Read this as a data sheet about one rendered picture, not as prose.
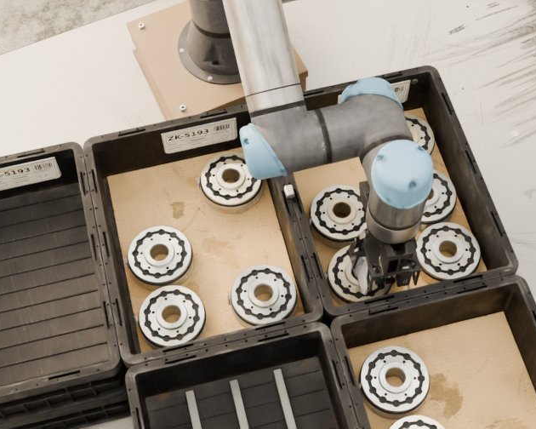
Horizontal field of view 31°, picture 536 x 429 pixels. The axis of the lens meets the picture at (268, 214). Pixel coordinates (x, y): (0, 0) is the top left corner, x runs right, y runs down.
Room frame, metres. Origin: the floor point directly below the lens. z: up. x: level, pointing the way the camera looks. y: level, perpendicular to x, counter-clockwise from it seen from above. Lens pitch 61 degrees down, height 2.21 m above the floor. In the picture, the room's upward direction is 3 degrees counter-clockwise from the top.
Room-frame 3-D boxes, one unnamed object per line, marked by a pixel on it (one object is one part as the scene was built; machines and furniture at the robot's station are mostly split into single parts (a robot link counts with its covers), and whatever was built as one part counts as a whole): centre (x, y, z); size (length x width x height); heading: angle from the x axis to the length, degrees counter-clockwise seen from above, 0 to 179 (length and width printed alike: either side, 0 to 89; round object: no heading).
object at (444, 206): (0.78, -0.26, 0.86); 0.10 x 0.10 x 0.01
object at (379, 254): (0.62, -0.17, 0.99); 0.09 x 0.08 x 0.12; 6
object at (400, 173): (0.63, -0.17, 1.15); 0.09 x 0.08 x 0.11; 12
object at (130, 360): (0.70, 0.11, 0.92); 0.40 x 0.30 x 0.02; 12
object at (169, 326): (0.58, 0.15, 0.86); 0.05 x 0.05 x 0.01
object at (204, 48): (1.16, 0.06, 0.85); 0.15 x 0.15 x 0.10
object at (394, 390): (0.47, -0.18, 0.86); 0.05 x 0.05 x 0.01
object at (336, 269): (0.64, -0.14, 0.86); 0.10 x 0.10 x 0.01
